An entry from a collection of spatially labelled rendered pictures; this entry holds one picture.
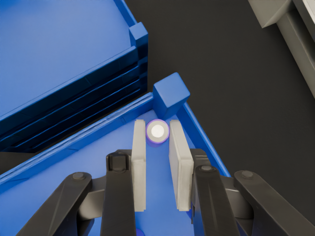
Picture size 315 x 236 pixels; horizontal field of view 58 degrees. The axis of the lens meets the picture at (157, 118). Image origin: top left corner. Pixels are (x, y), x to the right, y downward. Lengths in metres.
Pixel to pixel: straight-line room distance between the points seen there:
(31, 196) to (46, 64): 0.24
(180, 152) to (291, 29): 0.65
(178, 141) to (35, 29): 0.37
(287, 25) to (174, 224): 0.61
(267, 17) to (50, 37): 0.50
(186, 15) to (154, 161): 0.55
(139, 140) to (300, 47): 0.64
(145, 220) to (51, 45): 0.31
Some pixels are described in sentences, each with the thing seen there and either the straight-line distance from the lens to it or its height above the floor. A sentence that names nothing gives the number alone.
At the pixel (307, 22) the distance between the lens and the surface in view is 0.68.
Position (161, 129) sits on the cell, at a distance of 0.20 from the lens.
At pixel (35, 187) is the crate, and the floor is 0.40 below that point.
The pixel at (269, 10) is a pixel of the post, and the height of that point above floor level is 0.06.
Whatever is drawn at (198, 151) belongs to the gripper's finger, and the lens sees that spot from 0.18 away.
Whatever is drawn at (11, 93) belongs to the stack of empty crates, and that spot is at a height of 0.24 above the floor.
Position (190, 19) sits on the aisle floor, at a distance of 0.76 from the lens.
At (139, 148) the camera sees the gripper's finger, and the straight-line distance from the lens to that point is 0.16.
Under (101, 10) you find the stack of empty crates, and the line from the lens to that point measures 0.49.
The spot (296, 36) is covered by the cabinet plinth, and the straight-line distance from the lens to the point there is 0.77.
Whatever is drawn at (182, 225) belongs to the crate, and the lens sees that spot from 0.27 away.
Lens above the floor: 0.67
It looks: 82 degrees down
